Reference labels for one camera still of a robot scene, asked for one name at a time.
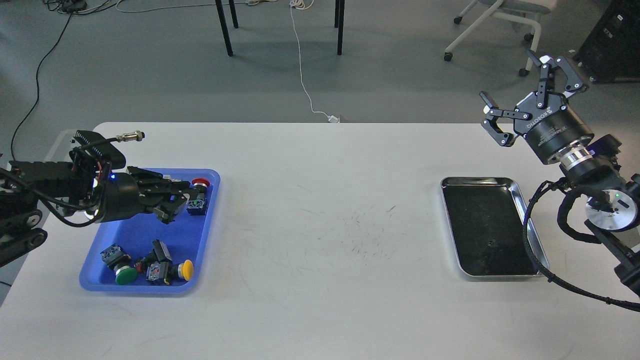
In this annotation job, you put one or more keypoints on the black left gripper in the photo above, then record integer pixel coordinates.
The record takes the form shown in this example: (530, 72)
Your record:
(162, 196)

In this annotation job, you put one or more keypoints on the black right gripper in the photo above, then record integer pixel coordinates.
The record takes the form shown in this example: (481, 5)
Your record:
(552, 130)

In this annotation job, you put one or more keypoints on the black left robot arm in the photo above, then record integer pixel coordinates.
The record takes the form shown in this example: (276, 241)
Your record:
(89, 188)

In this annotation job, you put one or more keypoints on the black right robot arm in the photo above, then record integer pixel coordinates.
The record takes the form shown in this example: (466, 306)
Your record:
(598, 202)

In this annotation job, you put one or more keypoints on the blue plastic tray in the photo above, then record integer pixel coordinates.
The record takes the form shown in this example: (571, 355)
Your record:
(186, 238)

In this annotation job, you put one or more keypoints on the silver metal tray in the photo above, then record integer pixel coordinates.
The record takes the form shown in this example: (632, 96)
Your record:
(480, 209)

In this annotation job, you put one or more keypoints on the red mushroom push button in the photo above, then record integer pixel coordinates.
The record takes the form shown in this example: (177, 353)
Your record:
(198, 201)

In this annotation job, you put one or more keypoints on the green mushroom push button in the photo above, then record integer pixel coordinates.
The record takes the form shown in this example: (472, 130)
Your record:
(119, 262)

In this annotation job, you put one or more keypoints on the black equipment case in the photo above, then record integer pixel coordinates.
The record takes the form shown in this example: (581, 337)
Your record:
(611, 52)

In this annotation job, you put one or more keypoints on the black table leg left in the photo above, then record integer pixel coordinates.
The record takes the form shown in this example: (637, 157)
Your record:
(223, 23)

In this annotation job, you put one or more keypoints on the black table leg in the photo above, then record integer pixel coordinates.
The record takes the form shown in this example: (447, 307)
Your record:
(339, 24)
(223, 23)

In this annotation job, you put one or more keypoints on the black table leg right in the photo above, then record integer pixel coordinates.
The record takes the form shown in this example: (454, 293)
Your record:
(339, 24)

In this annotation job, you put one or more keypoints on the black switch contact block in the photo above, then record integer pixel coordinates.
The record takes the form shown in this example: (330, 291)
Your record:
(158, 253)

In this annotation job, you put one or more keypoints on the yellow push button switch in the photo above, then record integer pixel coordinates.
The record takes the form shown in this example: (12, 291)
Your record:
(165, 273)

